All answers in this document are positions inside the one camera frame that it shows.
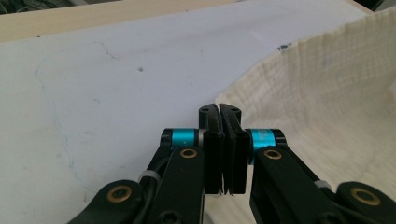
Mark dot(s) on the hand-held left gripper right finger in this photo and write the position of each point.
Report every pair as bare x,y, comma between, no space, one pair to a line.
238,161

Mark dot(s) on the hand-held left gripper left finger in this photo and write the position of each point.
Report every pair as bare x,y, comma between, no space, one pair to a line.
213,155

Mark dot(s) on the cream cloth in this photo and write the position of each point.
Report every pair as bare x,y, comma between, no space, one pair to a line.
311,109

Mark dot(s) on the white grid mat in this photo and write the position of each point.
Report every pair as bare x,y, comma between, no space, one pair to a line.
93,93

